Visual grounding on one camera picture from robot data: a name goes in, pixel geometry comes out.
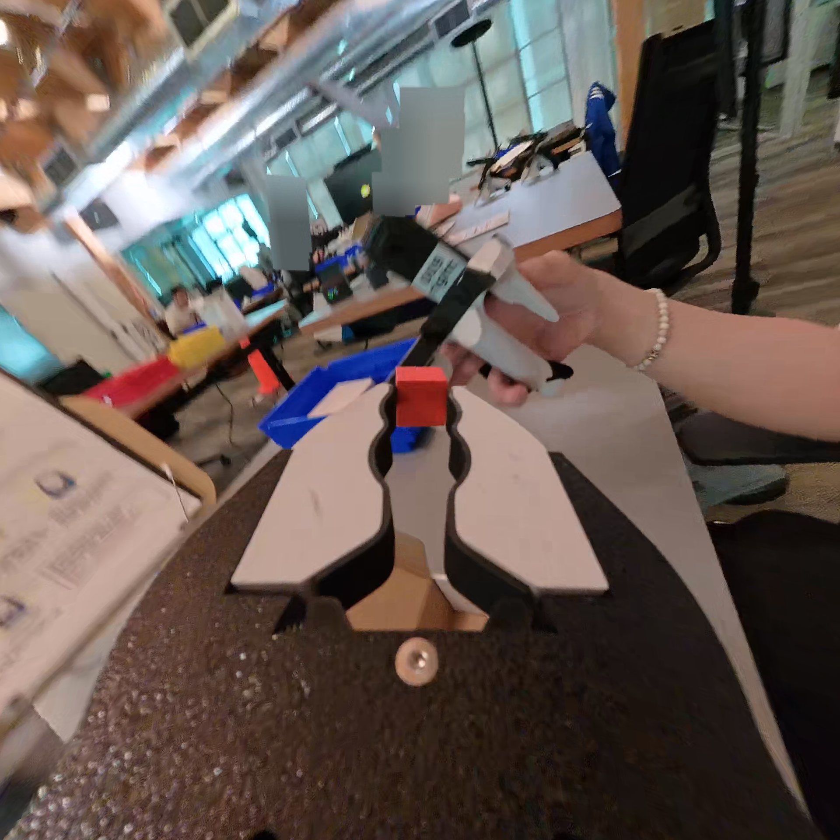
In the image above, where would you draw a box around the instruction sheet on wooden board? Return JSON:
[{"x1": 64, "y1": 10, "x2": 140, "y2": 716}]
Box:
[{"x1": 0, "y1": 371, "x2": 217, "y2": 746}]

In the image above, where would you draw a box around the black computer case with lights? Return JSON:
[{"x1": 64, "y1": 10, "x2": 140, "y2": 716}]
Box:
[{"x1": 318, "y1": 259, "x2": 355, "y2": 304}]

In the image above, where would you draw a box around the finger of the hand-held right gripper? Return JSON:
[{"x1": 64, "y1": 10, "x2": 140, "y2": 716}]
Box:
[{"x1": 400, "y1": 268, "x2": 497, "y2": 368}]

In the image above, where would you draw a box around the white bead bracelet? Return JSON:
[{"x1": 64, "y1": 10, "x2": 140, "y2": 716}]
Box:
[{"x1": 633, "y1": 289, "x2": 672, "y2": 371}]

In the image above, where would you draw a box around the red cube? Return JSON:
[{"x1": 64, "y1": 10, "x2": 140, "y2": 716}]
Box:
[{"x1": 394, "y1": 367, "x2": 450, "y2": 429}]

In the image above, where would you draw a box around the small closed white box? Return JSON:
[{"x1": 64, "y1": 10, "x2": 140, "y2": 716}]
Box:
[{"x1": 307, "y1": 377, "x2": 376, "y2": 419}]

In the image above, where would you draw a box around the blue jacket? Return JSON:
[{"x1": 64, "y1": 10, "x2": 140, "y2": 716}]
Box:
[{"x1": 585, "y1": 82, "x2": 622, "y2": 179}]

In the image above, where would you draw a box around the narrow grey table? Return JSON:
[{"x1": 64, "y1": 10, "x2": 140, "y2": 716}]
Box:
[{"x1": 118, "y1": 298, "x2": 296, "y2": 421}]

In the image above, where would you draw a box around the red plastic bin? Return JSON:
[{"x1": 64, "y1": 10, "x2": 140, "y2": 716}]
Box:
[{"x1": 85, "y1": 357, "x2": 181, "y2": 411}]

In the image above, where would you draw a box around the black tripod pole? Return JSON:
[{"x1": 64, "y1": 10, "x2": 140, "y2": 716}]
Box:
[{"x1": 714, "y1": 0, "x2": 774, "y2": 316}]

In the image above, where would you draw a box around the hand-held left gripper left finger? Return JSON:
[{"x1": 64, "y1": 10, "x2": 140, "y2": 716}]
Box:
[{"x1": 230, "y1": 382, "x2": 397, "y2": 608}]

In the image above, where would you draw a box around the small yellow plastic bin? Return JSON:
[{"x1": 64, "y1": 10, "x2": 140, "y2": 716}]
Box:
[{"x1": 169, "y1": 326, "x2": 227, "y2": 368}]

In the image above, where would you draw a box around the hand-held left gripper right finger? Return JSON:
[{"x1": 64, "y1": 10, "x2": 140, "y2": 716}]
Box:
[{"x1": 444, "y1": 386, "x2": 611, "y2": 611}]

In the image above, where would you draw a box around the black floor lamp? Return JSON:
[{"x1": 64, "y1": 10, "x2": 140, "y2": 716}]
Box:
[{"x1": 451, "y1": 18, "x2": 505, "y2": 161}]

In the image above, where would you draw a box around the orange traffic cone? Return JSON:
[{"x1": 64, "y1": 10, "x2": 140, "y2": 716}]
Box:
[{"x1": 248, "y1": 348, "x2": 280, "y2": 395}]

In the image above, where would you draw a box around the wide grey table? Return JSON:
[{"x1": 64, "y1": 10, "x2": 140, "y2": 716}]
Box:
[{"x1": 298, "y1": 152, "x2": 623, "y2": 337}]

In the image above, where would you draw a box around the black office chair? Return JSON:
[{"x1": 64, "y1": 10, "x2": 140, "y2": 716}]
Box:
[{"x1": 617, "y1": 20, "x2": 723, "y2": 296}]

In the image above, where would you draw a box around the person's right hand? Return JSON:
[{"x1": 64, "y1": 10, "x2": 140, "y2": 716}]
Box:
[{"x1": 440, "y1": 251, "x2": 658, "y2": 408}]

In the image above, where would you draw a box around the blue plastic bin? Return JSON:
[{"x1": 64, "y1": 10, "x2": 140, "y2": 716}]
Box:
[{"x1": 258, "y1": 338, "x2": 435, "y2": 455}]

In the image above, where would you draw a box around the white cardboard box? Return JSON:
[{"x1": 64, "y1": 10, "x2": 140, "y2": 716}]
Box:
[{"x1": 345, "y1": 530, "x2": 491, "y2": 633}]

